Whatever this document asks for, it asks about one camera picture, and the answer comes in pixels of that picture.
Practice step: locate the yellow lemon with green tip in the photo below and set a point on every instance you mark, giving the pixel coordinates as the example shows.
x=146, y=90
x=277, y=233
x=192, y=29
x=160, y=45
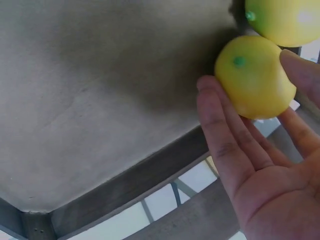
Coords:
x=282, y=20
x=252, y=82

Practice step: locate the person's right hand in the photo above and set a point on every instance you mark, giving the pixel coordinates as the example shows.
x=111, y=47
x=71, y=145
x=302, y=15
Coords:
x=275, y=195

